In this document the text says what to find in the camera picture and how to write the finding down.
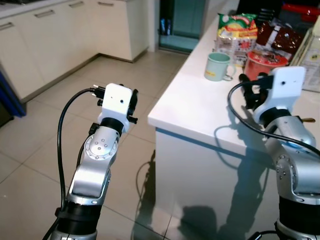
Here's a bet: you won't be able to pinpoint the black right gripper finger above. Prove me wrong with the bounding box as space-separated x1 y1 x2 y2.
238 73 254 109

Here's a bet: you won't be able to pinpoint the red instant noodle bowl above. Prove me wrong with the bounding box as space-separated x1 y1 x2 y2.
244 49 290 82

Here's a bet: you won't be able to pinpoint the pale green mug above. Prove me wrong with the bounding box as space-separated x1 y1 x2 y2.
204 51 236 83

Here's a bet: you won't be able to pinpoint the green red noodle packet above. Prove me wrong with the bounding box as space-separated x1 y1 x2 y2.
216 13 259 67

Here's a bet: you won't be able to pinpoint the dark red snack packet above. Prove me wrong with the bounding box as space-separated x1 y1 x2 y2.
255 22 305 64

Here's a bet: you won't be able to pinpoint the cream printed paper bag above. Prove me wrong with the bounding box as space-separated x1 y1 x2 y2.
295 16 320 94

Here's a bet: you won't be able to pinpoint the white kitchen island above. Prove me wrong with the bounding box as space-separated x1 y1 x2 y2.
147 14 320 240

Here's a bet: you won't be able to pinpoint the dark glass door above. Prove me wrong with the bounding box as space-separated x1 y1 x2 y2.
158 0 209 54

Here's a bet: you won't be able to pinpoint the red box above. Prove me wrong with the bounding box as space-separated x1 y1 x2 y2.
279 3 320 27

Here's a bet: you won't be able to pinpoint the cream kitchen cabinets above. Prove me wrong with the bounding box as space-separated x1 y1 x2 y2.
0 0 150 102

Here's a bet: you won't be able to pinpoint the blue object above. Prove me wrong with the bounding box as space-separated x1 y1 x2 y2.
0 69 27 119

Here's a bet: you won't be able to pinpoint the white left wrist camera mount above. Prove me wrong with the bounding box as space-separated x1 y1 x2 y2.
97 83 135 133

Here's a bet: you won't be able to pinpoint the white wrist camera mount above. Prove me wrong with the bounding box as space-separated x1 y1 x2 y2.
254 66 306 122
97 83 135 133

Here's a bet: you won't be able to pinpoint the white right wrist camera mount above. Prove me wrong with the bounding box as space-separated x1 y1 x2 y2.
254 66 306 122

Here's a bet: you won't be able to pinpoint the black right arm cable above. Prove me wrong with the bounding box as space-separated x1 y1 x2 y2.
227 79 320 157

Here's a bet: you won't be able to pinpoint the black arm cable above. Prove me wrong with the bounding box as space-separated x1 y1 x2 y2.
56 86 107 213
227 79 320 157

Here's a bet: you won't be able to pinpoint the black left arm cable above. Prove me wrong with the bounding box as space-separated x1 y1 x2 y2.
56 86 107 213

